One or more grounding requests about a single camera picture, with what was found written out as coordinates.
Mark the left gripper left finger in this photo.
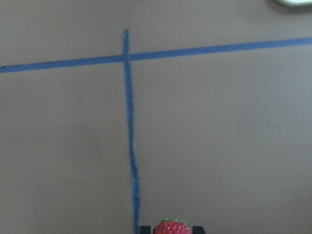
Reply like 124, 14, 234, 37
139, 225, 152, 234

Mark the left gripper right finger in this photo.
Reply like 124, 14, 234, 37
192, 226, 206, 234

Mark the red strawberry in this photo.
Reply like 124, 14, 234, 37
153, 219, 192, 234

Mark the cream bear tray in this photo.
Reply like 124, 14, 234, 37
275, 0, 312, 7

